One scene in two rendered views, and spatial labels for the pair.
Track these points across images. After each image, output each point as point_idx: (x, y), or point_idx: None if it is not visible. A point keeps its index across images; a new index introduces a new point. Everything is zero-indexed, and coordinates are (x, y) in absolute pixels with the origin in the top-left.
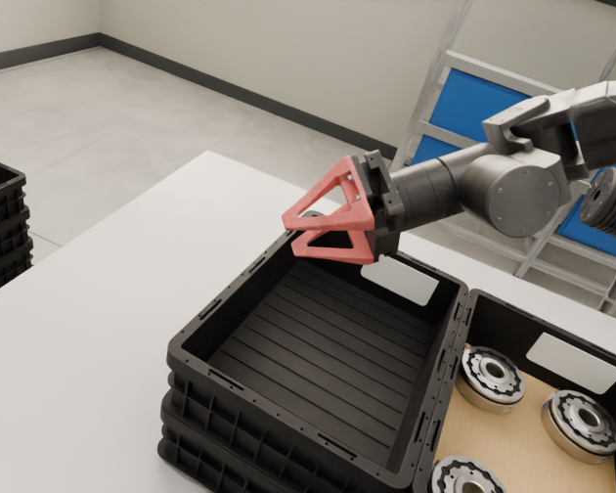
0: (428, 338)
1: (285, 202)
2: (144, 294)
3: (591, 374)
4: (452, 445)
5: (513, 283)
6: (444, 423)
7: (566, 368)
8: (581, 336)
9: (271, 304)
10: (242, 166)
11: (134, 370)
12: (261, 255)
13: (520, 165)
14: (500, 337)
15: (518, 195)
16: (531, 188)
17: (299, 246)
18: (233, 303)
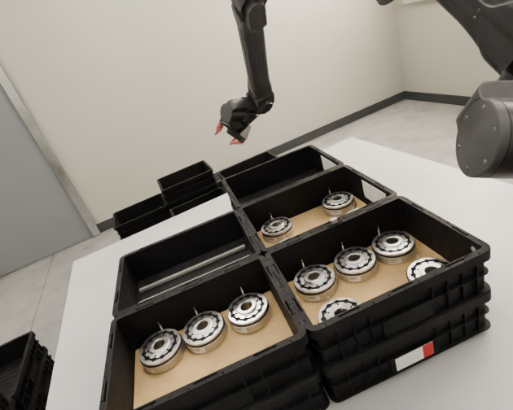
0: None
1: (367, 154)
2: None
3: (379, 198)
4: (297, 220)
5: (497, 185)
6: (304, 215)
7: (374, 198)
8: None
9: (284, 181)
10: (361, 141)
11: None
12: (271, 159)
13: (222, 104)
14: (357, 188)
15: (224, 111)
16: (225, 109)
17: (230, 141)
18: (254, 173)
